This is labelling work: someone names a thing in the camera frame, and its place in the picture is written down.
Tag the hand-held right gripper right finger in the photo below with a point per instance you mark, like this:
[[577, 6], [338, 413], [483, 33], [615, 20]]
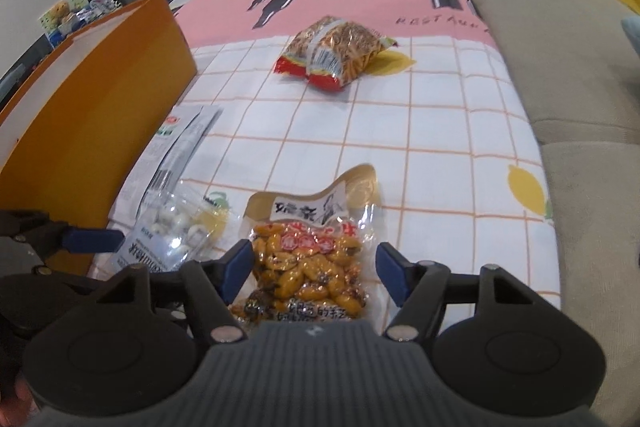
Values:
[[391, 269]]

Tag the clear packet of white candies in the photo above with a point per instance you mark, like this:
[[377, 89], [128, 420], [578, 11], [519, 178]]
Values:
[[170, 227]]

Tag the beige sofa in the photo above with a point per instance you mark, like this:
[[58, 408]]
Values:
[[575, 72]]

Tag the yellow bean snack packet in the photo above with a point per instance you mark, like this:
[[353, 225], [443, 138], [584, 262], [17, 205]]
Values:
[[305, 267]]

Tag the long white snack packet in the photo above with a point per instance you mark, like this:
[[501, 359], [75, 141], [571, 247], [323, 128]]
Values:
[[175, 142]]

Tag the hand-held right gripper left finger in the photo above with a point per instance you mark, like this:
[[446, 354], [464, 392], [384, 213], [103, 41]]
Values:
[[239, 269]]

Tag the teal pillow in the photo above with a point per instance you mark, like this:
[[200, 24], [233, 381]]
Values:
[[632, 34]]

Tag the brown noodle snack packet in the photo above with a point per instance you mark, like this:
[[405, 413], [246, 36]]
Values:
[[305, 47], [350, 57]]

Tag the orange cardboard box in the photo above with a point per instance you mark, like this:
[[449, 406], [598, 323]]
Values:
[[90, 107]]

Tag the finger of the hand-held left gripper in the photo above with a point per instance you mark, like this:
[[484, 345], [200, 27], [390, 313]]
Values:
[[95, 240], [55, 289]]

